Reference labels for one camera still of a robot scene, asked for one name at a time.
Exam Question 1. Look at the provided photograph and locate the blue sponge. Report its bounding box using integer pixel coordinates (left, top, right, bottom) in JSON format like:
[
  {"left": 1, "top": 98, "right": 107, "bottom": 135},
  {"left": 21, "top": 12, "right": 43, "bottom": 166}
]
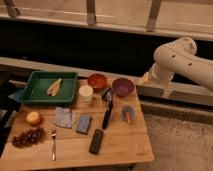
[{"left": 76, "top": 114, "right": 92, "bottom": 135}]

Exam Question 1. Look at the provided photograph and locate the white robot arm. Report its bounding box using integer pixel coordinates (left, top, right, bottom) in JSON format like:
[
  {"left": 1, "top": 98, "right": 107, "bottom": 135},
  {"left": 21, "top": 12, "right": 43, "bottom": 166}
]
[{"left": 139, "top": 37, "right": 213, "bottom": 92}]

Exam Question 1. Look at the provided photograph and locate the purple bowl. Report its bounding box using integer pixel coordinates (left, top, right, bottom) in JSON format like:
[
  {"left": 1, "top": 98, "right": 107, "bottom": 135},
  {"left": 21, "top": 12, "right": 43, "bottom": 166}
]
[{"left": 112, "top": 78, "right": 134, "bottom": 97}]

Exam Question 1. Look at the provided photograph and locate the red bowl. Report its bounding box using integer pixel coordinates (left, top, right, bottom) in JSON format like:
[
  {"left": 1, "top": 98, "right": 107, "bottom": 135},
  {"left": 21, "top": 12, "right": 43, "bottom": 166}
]
[{"left": 87, "top": 73, "right": 107, "bottom": 92}]

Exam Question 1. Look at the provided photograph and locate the white cup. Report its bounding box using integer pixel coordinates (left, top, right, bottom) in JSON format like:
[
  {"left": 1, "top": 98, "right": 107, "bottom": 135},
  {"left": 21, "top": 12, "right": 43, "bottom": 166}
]
[{"left": 79, "top": 85, "right": 93, "bottom": 103}]

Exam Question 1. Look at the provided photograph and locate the black remote control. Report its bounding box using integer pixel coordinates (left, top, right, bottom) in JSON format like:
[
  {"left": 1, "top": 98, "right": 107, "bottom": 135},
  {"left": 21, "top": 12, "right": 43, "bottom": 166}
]
[{"left": 89, "top": 129, "right": 104, "bottom": 154}]

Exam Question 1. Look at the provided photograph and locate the grey blue cloth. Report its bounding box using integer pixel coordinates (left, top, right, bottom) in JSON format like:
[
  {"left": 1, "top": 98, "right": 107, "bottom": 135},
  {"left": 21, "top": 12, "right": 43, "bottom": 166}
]
[{"left": 54, "top": 107, "right": 72, "bottom": 129}]

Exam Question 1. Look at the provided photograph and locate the green plastic tray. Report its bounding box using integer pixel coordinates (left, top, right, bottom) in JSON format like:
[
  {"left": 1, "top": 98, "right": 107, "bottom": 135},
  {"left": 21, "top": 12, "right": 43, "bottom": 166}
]
[{"left": 22, "top": 71, "right": 78, "bottom": 106}]

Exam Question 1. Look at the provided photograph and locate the silver fork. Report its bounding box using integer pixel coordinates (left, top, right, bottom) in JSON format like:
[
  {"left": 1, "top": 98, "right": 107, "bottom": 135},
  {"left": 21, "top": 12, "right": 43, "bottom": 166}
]
[{"left": 51, "top": 130, "right": 57, "bottom": 161}]

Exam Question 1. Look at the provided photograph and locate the orange apple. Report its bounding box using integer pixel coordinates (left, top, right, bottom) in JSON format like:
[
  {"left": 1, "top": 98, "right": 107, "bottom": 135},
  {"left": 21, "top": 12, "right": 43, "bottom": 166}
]
[{"left": 26, "top": 111, "right": 42, "bottom": 126}]

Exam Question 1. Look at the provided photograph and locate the red grape bunch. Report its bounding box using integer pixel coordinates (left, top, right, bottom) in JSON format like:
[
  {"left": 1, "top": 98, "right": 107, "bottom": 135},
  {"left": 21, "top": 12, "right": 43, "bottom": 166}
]
[{"left": 12, "top": 127, "right": 45, "bottom": 148}]

